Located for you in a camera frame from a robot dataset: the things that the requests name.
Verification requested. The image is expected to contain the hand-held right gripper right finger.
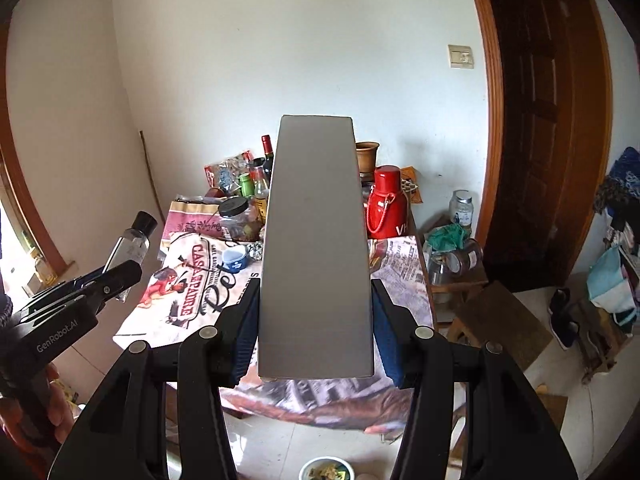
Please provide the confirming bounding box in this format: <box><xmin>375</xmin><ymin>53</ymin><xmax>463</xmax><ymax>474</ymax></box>
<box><xmin>371</xmin><ymin>280</ymin><xmax>581</xmax><ymax>480</ymax></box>

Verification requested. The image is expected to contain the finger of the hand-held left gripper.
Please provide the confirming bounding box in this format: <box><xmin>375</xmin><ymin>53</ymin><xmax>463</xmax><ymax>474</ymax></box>
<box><xmin>25</xmin><ymin>261</ymin><xmax>143</xmax><ymax>316</ymax></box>

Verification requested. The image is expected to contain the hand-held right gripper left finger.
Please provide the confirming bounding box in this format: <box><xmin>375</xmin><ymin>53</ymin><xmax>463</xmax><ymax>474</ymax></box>
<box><xmin>50</xmin><ymin>280</ymin><xmax>261</xmax><ymax>480</ymax></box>

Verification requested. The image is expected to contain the small clear bottle black cap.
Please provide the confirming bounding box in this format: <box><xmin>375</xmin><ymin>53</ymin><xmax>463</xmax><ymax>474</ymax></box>
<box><xmin>103</xmin><ymin>211</ymin><xmax>159</xmax><ymax>303</ymax></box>

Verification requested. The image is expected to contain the blue white cup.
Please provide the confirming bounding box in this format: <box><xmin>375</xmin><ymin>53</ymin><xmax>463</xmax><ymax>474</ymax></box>
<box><xmin>222</xmin><ymin>245</ymin><xmax>250</xmax><ymax>272</ymax></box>

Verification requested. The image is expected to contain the small cardboard box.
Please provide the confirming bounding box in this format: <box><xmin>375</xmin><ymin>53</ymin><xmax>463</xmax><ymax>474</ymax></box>
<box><xmin>257</xmin><ymin>114</ymin><xmax>376</xmax><ymax>381</ymax></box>

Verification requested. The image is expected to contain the white bowl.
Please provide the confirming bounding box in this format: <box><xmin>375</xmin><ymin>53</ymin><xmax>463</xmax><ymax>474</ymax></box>
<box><xmin>299</xmin><ymin>456</ymin><xmax>356</xmax><ymax>480</ymax></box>

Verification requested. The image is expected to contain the person's left hand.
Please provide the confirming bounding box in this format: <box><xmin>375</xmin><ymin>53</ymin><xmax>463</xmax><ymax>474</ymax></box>
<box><xmin>0</xmin><ymin>364</ymin><xmax>77</xmax><ymax>463</ymax></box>

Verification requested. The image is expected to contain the table with printed tablecloth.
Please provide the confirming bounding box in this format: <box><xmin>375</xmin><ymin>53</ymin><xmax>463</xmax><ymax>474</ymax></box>
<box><xmin>112</xmin><ymin>232</ymin><xmax>437</xmax><ymax>434</ymax></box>

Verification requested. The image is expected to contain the yellow oil bottle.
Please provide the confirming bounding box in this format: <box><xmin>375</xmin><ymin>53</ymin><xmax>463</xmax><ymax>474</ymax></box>
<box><xmin>30</xmin><ymin>249</ymin><xmax>52</xmax><ymax>282</ymax></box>

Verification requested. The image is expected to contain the pink printed bag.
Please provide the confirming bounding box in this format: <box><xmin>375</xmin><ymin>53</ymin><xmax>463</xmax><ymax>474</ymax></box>
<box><xmin>162</xmin><ymin>194</ymin><xmax>232</xmax><ymax>247</ymax></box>

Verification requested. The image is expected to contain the thin wooden stick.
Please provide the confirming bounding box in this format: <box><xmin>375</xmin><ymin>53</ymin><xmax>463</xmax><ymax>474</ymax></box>
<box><xmin>139</xmin><ymin>130</ymin><xmax>164</xmax><ymax>222</ymax></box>

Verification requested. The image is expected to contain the plastic jar black lid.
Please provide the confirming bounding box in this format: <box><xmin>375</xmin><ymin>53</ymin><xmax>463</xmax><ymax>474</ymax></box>
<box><xmin>218</xmin><ymin>196</ymin><xmax>262</xmax><ymax>242</ymax></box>

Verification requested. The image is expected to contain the green plastic bag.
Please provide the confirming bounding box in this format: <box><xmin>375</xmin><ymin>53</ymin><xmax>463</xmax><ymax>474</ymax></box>
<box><xmin>424</xmin><ymin>223</ymin><xmax>469</xmax><ymax>252</ymax></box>

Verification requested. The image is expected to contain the red thermos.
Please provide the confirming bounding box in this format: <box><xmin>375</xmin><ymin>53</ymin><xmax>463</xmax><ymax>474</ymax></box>
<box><xmin>366</xmin><ymin>164</ymin><xmax>412</xmax><ymax>240</ymax></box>

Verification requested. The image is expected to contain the clear liquor bottle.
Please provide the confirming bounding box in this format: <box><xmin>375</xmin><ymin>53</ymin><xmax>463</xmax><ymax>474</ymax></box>
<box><xmin>252</xmin><ymin>166</ymin><xmax>271</xmax><ymax>203</ymax></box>

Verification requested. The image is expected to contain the glass jar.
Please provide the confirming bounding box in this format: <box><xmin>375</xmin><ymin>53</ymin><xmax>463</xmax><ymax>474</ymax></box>
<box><xmin>448</xmin><ymin>189</ymin><xmax>474</xmax><ymax>229</ymax></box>

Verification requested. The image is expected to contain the red snack bag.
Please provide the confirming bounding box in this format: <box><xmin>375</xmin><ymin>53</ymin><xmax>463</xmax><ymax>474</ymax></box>
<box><xmin>202</xmin><ymin>149</ymin><xmax>254</xmax><ymax>194</ymax></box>

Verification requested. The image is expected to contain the orange patterned box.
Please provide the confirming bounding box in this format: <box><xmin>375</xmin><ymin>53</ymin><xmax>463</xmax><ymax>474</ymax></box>
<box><xmin>400</xmin><ymin>165</ymin><xmax>424</xmax><ymax>207</ymax></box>

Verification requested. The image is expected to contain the wine bottle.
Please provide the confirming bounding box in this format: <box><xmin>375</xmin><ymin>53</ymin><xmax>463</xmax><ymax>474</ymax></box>
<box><xmin>260</xmin><ymin>134</ymin><xmax>275</xmax><ymax>182</ymax></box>

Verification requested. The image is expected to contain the black shoe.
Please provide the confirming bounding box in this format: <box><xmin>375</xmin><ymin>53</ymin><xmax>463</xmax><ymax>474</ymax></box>
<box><xmin>554</xmin><ymin>317</ymin><xmax>584</xmax><ymax>352</ymax></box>
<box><xmin>549</xmin><ymin>287</ymin><xmax>574</xmax><ymax>322</ymax></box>

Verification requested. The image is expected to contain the brown clay vase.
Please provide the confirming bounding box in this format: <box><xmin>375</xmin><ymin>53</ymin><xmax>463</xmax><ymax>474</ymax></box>
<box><xmin>355</xmin><ymin>141</ymin><xmax>381</xmax><ymax>179</ymax></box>

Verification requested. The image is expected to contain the light blue plastic bag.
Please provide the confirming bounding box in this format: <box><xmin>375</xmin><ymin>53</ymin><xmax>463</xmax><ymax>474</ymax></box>
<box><xmin>586</xmin><ymin>244</ymin><xmax>640</xmax><ymax>327</ymax></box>

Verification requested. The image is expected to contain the black white cloth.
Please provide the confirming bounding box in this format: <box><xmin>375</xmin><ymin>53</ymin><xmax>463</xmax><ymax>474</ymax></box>
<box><xmin>604</xmin><ymin>210</ymin><xmax>640</xmax><ymax>252</ymax></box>

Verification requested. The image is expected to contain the wooden door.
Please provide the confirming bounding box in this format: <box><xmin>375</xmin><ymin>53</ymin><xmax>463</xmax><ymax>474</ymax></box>
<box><xmin>461</xmin><ymin>0</ymin><xmax>615</xmax><ymax>292</ymax></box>

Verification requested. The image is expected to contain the blue patterned cloth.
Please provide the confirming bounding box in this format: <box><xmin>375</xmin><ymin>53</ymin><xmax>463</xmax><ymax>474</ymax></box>
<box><xmin>594</xmin><ymin>147</ymin><xmax>640</xmax><ymax>217</ymax></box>

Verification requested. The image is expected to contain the light switch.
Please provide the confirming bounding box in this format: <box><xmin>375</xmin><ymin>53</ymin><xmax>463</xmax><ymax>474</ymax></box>
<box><xmin>447</xmin><ymin>43</ymin><xmax>475</xmax><ymax>69</ymax></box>

